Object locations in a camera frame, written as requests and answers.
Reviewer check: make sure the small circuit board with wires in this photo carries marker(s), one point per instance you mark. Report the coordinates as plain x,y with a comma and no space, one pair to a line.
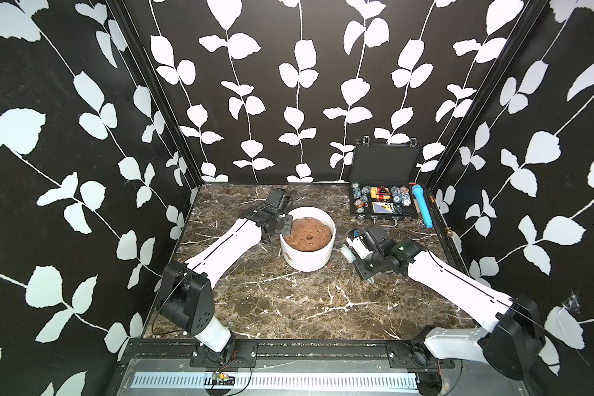
221,379

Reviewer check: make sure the black open poker chip case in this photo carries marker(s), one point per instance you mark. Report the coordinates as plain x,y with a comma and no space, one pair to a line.
381,180

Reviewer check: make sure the brown mud in pot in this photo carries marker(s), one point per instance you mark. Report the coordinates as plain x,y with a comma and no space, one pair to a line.
308,235

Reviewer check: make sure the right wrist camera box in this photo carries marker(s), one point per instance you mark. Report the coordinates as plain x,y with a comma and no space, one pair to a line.
359,248

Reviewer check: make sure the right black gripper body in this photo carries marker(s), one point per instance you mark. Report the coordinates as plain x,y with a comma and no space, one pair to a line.
370,265

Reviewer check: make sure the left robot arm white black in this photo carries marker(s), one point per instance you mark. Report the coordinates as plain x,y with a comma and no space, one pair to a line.
186,297

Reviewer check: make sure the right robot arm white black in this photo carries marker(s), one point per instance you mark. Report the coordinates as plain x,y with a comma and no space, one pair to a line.
509,335

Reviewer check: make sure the white perforated rail strip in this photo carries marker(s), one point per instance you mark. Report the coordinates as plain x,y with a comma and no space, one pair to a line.
337,382

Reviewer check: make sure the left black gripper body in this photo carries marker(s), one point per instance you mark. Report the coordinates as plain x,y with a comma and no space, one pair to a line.
284,223

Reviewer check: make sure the blue cylindrical microphone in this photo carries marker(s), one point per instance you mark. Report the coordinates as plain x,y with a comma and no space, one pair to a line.
418,192

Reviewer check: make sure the white ribbed ceramic pot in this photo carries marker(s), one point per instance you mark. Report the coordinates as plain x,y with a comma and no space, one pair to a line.
309,261

